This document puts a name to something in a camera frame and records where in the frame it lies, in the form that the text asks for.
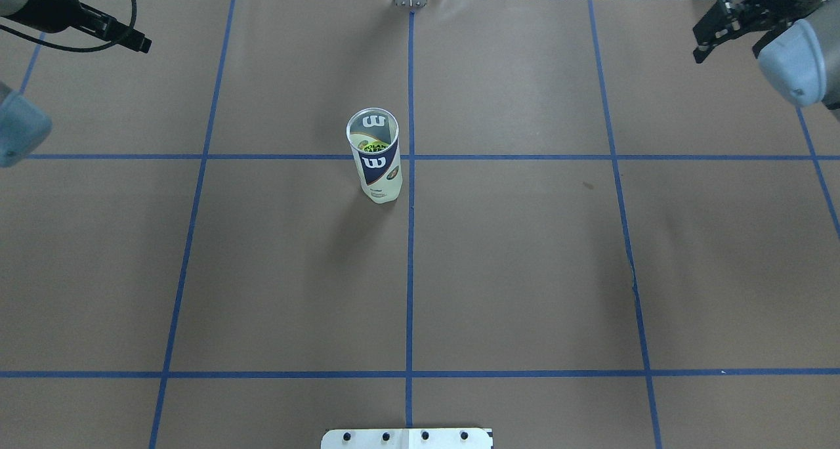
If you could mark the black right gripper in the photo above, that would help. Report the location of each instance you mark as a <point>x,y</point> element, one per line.
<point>755,17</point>

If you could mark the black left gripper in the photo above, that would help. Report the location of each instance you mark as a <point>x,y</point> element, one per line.
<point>49,7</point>

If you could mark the yellow Roland Garros tennis ball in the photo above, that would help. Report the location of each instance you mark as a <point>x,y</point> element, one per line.
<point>370,145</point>

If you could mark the white blue tennis ball can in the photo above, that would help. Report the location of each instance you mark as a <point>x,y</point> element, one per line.
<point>380,174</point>

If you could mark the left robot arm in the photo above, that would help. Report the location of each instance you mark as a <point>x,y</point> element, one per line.
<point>24,126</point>

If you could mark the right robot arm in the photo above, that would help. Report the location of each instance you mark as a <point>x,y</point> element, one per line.
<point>798,49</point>

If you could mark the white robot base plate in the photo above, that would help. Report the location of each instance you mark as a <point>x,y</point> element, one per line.
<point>469,437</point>

